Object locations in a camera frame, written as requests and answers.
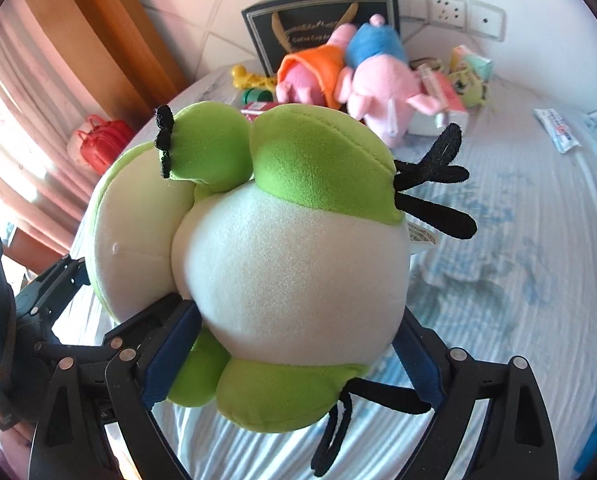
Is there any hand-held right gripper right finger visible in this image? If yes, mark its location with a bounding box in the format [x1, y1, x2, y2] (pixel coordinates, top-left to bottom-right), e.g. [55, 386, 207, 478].
[391, 310, 561, 480]

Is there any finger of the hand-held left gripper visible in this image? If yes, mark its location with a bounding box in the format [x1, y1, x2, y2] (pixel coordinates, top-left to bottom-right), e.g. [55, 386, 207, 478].
[14, 256, 91, 319]
[33, 331, 130, 364]

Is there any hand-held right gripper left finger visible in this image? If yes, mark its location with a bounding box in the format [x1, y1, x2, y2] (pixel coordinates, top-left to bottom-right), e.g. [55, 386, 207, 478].
[28, 297, 204, 480]

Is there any green frog plush toy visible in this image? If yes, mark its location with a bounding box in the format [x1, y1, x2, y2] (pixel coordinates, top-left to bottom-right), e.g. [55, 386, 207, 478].
[81, 101, 479, 468]

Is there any red floral tissue pack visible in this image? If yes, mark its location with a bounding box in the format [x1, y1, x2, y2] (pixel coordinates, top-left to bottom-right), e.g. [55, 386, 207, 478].
[408, 67, 470, 136]

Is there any yellow giraffe toy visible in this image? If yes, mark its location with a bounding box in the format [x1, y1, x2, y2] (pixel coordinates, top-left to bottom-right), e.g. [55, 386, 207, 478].
[231, 64, 279, 92]

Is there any pink pig plush blue shirt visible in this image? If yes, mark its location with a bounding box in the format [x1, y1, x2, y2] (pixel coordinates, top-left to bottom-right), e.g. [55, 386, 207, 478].
[338, 14, 454, 148]

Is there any pink pig plush orange dress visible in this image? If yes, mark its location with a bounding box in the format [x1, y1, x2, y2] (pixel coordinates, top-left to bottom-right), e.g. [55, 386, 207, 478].
[277, 24, 360, 110]

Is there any white cloth covered desktop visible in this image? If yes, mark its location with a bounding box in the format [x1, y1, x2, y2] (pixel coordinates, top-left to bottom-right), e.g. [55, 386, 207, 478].
[68, 57, 597, 480]

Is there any red handbag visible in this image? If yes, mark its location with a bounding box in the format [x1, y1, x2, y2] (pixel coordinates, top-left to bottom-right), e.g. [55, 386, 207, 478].
[67, 115, 136, 173]

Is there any pink curtain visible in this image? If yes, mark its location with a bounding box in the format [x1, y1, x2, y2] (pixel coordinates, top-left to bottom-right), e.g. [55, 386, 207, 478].
[0, 0, 144, 256]

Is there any small red packet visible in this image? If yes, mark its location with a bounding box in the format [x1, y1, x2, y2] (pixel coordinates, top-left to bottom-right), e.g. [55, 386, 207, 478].
[241, 101, 279, 123]

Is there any green round cap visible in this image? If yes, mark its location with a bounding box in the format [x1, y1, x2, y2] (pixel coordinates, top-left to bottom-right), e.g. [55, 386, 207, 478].
[242, 88, 274, 106]

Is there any white tube with red print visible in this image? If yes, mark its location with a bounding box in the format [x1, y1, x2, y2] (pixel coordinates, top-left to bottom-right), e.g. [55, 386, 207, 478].
[533, 107, 581, 153]

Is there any yellow cartoon packet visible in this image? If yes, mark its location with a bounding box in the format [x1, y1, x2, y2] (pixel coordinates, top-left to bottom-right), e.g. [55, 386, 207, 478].
[448, 67, 490, 108]

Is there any black gift box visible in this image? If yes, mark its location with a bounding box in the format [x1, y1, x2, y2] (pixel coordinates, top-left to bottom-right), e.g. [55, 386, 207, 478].
[242, 0, 401, 78]

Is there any wooden door frame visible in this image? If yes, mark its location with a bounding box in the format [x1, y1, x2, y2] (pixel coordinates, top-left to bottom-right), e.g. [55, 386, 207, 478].
[13, 0, 189, 111]

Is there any white round-hole wall plate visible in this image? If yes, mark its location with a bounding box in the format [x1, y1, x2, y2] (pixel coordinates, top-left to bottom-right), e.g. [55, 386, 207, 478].
[463, 0, 506, 43]

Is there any white wall switch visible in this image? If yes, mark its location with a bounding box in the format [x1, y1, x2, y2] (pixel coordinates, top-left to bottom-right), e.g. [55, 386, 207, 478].
[401, 0, 429, 23]

